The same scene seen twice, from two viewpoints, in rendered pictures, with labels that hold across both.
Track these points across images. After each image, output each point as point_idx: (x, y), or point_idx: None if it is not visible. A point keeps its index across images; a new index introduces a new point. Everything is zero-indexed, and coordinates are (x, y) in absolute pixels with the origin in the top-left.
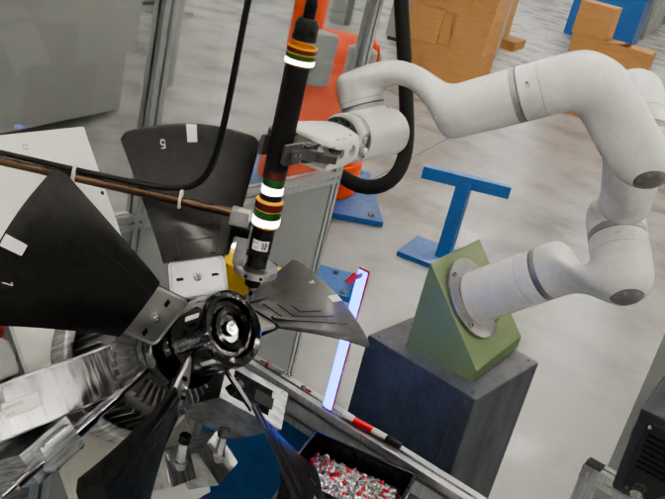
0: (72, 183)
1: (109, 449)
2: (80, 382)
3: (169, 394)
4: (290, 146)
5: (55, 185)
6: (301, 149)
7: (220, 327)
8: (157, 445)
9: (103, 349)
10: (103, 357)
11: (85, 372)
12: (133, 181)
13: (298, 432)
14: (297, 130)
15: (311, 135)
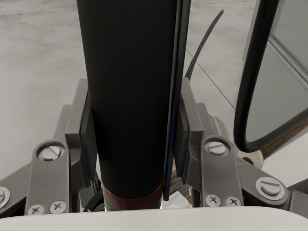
0: (214, 24)
1: None
2: (172, 175)
3: (95, 173)
4: (78, 86)
5: (214, 20)
6: (59, 132)
7: (101, 209)
8: (90, 183)
9: (189, 190)
10: (184, 191)
11: (177, 178)
12: (292, 118)
13: None
14: (196, 208)
15: (95, 217)
